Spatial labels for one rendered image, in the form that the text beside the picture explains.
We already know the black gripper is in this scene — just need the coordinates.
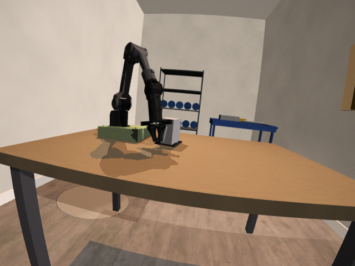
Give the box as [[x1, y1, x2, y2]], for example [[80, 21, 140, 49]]
[[141, 110, 173, 142]]

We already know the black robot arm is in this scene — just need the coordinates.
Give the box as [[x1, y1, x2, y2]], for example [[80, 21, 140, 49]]
[[110, 42, 163, 127]]

